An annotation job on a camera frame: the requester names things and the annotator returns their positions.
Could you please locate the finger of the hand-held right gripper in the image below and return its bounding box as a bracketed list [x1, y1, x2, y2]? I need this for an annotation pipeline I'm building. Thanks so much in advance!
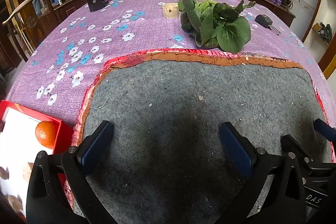
[280, 134, 319, 169]
[314, 118, 336, 163]

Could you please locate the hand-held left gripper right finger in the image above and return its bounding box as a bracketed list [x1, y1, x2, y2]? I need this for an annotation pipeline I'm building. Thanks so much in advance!
[215, 122, 307, 224]

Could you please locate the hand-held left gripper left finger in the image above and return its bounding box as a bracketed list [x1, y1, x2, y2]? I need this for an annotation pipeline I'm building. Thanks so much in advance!
[26, 120, 118, 224]

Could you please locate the orange tangerine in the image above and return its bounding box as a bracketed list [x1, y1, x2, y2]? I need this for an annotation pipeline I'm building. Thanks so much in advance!
[35, 121, 59, 149]

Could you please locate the red box white inside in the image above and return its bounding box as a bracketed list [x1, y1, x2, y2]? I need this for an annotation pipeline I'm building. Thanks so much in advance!
[0, 100, 74, 216]

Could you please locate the brown kiwi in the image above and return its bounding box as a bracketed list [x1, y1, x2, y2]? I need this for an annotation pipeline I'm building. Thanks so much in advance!
[7, 195, 24, 214]

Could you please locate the wooden block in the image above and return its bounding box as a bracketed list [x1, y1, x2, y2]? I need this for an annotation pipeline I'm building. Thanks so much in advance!
[162, 3, 179, 19]

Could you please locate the walnut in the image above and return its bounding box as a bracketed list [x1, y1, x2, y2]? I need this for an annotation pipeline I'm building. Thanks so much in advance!
[21, 162, 34, 182]

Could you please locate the grey felt mat red border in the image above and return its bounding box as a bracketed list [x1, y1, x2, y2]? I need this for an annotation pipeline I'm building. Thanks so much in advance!
[67, 48, 336, 224]

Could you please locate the shelf with tools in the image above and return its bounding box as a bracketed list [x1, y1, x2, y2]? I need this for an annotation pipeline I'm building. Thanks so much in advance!
[312, 22, 334, 46]

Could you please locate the purple floral tablecloth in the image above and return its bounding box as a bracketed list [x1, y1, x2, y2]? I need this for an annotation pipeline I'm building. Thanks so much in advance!
[5, 0, 336, 135]

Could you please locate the black car key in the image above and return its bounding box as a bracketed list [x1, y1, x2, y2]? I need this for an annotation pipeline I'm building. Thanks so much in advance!
[255, 14, 281, 35]

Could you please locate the green leafy bok choy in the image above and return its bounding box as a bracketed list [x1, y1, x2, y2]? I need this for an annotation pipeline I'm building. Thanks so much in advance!
[177, 0, 256, 53]

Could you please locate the wooden chair curved back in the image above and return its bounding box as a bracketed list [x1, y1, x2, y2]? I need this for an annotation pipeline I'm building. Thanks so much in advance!
[1, 0, 66, 62]

